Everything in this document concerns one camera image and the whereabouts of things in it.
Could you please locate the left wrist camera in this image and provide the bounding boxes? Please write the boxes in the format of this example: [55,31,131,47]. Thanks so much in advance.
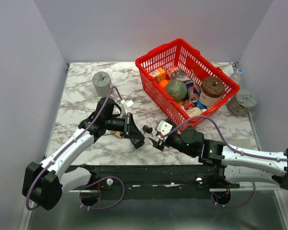
[120,100,134,116]

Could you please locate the grey roll on right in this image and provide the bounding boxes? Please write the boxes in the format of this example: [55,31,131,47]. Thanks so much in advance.
[227,89,258,115]

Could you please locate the clear water bottle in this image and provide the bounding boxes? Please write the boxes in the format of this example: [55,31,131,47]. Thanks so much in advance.
[230,68,243,85]

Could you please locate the grey wrapped toilet roll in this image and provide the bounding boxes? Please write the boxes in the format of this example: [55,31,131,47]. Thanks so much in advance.
[92,71,112,97]

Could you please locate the black padlock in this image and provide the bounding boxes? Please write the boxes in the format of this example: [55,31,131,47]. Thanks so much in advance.
[131,139,145,149]

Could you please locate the orange yellow snack box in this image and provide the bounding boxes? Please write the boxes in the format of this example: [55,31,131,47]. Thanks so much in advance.
[149,67,166,83]

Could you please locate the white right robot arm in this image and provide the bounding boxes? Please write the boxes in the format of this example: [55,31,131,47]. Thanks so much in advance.
[151,127,288,190]

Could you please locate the brass padlock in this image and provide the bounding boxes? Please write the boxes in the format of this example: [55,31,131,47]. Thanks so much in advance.
[113,131,122,139]

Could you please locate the clear plastic snack bag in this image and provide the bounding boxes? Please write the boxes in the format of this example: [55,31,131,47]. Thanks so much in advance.
[166,66,185,80]

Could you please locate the red plastic shopping basket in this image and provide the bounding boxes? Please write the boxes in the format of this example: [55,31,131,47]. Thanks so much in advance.
[135,38,240,125]

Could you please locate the orange ball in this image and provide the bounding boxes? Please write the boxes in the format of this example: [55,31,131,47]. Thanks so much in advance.
[159,80,169,90]

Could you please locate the green netted melon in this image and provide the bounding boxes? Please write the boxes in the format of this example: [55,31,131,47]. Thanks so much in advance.
[165,80,187,103]

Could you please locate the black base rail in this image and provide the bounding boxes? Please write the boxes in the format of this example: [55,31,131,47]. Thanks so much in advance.
[79,164,239,201]

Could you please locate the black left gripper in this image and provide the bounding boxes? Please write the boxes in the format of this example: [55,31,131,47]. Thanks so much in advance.
[105,113,145,140]

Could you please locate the black headed key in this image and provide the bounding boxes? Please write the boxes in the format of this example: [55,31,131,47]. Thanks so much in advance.
[142,125,153,136]

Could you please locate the red bull drink can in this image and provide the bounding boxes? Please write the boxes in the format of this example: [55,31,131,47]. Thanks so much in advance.
[187,86,199,102]

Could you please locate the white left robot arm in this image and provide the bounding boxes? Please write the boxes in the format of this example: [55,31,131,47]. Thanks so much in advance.
[22,97,144,210]

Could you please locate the brown wrapped toilet roll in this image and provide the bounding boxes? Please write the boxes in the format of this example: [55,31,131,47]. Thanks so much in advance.
[199,76,225,107]

